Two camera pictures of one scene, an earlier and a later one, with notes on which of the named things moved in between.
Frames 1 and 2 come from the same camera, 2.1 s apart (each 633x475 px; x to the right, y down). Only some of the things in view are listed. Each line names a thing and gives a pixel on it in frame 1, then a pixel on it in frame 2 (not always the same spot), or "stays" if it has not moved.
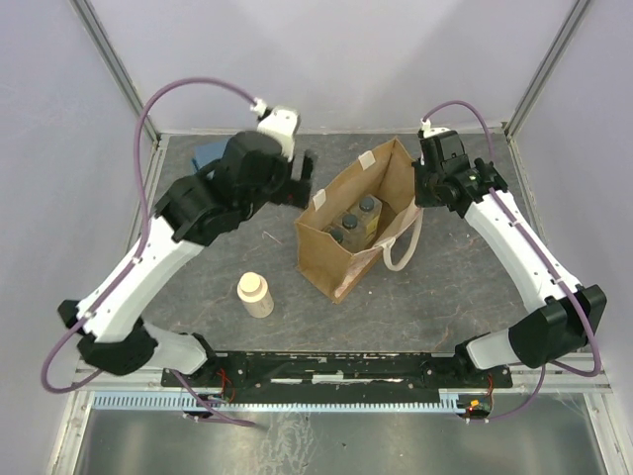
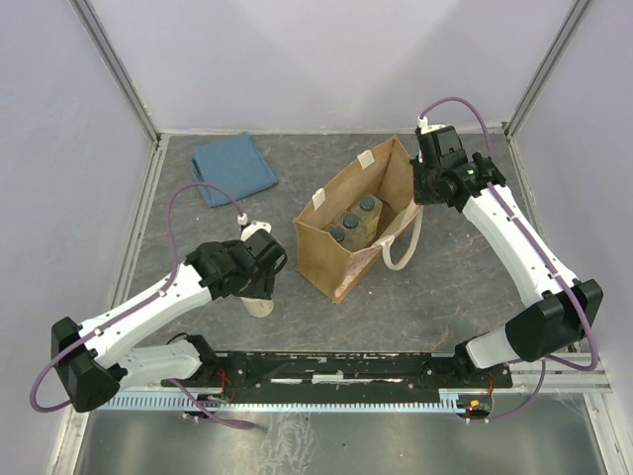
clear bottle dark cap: x=353 y=231 stays
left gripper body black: x=283 y=175 to x=261 y=284
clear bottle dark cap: x=342 y=237 stays
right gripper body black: x=425 y=180 stays
